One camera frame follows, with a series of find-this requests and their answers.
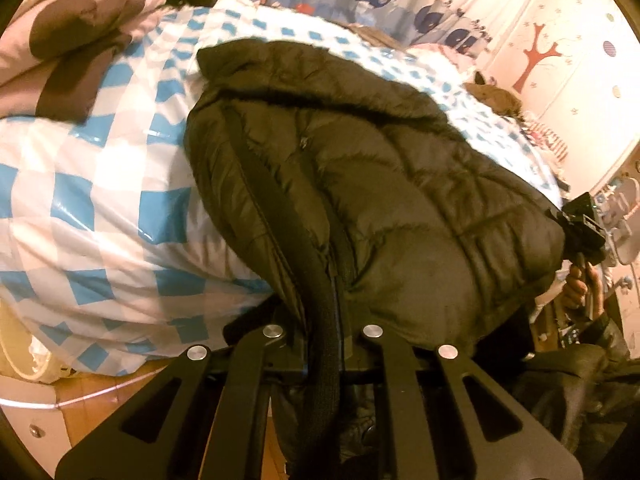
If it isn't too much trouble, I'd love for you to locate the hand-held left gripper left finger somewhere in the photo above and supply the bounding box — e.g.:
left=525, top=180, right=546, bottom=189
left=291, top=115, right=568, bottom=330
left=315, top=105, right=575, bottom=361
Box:
left=55, top=324, right=292, bottom=480

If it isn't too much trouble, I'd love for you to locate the person's right hand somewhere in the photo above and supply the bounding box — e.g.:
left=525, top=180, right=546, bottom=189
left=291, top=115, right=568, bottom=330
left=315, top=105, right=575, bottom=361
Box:
left=564, top=261, right=603, bottom=322

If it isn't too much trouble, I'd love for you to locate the grey brown garment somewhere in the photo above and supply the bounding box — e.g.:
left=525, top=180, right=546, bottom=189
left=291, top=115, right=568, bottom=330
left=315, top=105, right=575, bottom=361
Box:
left=350, top=22, right=406, bottom=50

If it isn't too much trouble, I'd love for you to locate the person's dark clothing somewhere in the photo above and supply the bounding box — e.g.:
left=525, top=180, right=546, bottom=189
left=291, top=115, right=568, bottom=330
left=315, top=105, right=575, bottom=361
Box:
left=505, top=340, right=638, bottom=466

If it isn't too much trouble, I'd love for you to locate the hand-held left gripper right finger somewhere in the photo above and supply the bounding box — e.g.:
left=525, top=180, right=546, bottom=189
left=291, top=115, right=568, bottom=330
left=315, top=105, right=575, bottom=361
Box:
left=356, top=324, right=586, bottom=480

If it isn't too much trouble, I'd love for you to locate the pink brown striped quilt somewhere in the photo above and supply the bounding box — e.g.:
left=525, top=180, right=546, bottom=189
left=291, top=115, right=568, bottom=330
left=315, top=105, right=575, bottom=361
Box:
left=0, top=0, right=168, bottom=123

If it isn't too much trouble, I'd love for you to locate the striped cloth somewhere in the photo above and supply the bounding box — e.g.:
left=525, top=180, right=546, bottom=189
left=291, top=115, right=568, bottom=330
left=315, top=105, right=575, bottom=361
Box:
left=525, top=120, right=572, bottom=162

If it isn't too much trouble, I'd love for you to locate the red tree wall sticker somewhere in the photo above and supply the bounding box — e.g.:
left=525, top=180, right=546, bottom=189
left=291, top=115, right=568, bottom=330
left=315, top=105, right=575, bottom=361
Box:
left=515, top=22, right=561, bottom=93

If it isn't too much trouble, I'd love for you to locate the blue white checked bed cover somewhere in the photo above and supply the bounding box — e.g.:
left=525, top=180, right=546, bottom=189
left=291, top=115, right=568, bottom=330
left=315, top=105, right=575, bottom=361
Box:
left=0, top=0, right=571, bottom=376

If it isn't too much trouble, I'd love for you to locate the person's right forearm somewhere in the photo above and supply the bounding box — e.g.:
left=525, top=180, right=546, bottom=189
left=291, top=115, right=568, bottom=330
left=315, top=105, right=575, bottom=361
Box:
left=590, top=305, right=632, bottom=361

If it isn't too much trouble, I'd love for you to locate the brown plush toy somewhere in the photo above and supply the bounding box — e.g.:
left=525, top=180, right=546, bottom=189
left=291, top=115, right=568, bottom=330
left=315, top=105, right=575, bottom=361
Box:
left=465, top=72, right=523, bottom=116

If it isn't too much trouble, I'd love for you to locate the black puffer jacket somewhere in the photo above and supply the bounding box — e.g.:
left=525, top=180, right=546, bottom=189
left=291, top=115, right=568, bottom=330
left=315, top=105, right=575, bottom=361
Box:
left=184, top=37, right=568, bottom=480

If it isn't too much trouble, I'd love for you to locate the pink cloth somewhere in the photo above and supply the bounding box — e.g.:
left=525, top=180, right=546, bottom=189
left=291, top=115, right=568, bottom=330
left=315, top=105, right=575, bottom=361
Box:
left=407, top=42, right=481, bottom=68

